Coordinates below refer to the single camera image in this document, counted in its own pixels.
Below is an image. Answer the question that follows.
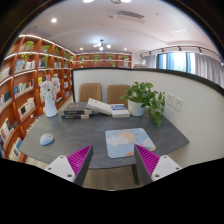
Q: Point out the white wall socket left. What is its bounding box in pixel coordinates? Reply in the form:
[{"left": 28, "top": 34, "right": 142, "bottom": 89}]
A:
[{"left": 166, "top": 93, "right": 174, "bottom": 106}]

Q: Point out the white blue flat book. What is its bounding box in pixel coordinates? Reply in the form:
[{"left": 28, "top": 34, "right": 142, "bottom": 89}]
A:
[{"left": 110, "top": 104, "right": 130, "bottom": 118}]

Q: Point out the dark top book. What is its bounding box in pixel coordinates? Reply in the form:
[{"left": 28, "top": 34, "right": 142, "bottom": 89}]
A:
[{"left": 64, "top": 102, "right": 92, "bottom": 115}]

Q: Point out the white wall socket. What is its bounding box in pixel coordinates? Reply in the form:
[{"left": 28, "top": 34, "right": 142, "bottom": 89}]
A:
[
  {"left": 166, "top": 93, "right": 174, "bottom": 106},
  {"left": 173, "top": 97, "right": 183, "bottom": 112}
]

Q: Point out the dark bottom book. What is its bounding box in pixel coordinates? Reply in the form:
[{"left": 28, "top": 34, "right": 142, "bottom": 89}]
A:
[{"left": 61, "top": 114, "right": 90, "bottom": 119}]

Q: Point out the tan chair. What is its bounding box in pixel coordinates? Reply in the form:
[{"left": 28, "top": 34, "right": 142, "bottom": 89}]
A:
[
  {"left": 107, "top": 84, "right": 128, "bottom": 106},
  {"left": 79, "top": 83, "right": 102, "bottom": 102}
]

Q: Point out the orange wooden bookshelf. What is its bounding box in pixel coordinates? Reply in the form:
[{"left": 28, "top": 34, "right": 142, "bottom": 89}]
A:
[{"left": 0, "top": 34, "right": 76, "bottom": 159}]

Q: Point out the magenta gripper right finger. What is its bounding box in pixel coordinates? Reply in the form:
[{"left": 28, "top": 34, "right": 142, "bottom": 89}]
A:
[{"left": 134, "top": 145, "right": 181, "bottom": 185}]

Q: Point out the right tan chair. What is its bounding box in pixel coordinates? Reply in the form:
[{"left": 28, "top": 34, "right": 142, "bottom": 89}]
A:
[{"left": 107, "top": 84, "right": 128, "bottom": 106}]

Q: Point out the dark book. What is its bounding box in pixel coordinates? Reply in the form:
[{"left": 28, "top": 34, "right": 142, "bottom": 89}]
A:
[
  {"left": 64, "top": 102, "right": 92, "bottom": 115},
  {"left": 61, "top": 114, "right": 90, "bottom": 119}
]

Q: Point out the green plant in white pot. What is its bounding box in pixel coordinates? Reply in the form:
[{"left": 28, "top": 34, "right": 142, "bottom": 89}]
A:
[{"left": 121, "top": 82, "right": 165, "bottom": 127}]

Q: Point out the pastel cloud mouse pad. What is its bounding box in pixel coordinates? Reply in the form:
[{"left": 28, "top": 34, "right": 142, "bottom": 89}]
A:
[{"left": 105, "top": 128, "right": 156, "bottom": 159}]

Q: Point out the white leaning book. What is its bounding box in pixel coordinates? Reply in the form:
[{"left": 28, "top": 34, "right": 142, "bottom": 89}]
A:
[{"left": 87, "top": 98, "right": 112, "bottom": 115}]

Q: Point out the ceiling chandelier lamp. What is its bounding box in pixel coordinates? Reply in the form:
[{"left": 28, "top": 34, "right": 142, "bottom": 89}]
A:
[{"left": 93, "top": 39, "right": 112, "bottom": 51}]

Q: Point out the white vase with flowers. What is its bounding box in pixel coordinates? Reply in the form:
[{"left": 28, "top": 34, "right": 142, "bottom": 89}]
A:
[{"left": 40, "top": 74, "right": 60, "bottom": 118}]

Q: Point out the white wall socket right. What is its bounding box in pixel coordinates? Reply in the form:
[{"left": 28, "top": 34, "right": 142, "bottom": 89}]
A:
[{"left": 173, "top": 97, "right": 183, "bottom": 112}]

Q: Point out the light blue computer mouse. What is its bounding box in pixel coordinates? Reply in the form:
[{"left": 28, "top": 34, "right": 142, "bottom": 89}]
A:
[{"left": 40, "top": 133, "right": 54, "bottom": 146}]

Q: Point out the left tan chair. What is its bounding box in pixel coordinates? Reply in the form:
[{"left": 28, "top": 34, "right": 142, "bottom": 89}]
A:
[{"left": 79, "top": 83, "right": 102, "bottom": 102}]

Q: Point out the ceiling air conditioner vent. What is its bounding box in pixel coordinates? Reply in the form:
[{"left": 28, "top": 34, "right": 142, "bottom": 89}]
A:
[{"left": 117, "top": 10, "right": 145, "bottom": 20}]

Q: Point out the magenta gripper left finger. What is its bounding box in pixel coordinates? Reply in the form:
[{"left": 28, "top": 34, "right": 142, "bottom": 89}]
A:
[{"left": 45, "top": 145, "right": 93, "bottom": 186}]

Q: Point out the grey curtain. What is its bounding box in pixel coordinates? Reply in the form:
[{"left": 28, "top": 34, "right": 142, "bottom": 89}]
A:
[{"left": 195, "top": 54, "right": 224, "bottom": 88}]

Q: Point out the grey desk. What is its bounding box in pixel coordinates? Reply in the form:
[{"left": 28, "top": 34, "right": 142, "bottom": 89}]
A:
[{"left": 18, "top": 105, "right": 190, "bottom": 185}]

